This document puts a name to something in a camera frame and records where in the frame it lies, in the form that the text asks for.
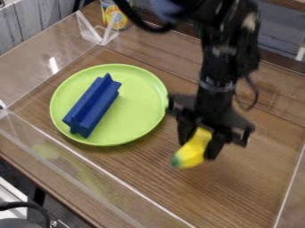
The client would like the yellow blue tin can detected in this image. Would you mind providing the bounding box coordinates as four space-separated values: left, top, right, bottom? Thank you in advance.
100 0 131 30

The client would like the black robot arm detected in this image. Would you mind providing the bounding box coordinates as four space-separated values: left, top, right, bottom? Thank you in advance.
114 0 261 160

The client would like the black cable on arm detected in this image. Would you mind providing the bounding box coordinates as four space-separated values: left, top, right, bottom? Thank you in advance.
233 74 261 112

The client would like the blue cross-shaped block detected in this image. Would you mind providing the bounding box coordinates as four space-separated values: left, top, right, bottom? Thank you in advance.
61 73 122 138

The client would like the yellow toy banana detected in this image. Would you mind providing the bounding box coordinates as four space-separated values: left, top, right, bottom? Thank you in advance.
170 127 213 169

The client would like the clear acrylic tray wall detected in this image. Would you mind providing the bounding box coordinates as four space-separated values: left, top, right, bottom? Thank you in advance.
0 5 305 228

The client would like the green round plate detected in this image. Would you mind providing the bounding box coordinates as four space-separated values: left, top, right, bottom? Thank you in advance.
49 64 168 146

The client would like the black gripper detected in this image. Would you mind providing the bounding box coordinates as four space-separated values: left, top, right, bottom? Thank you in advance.
167 89 255 160

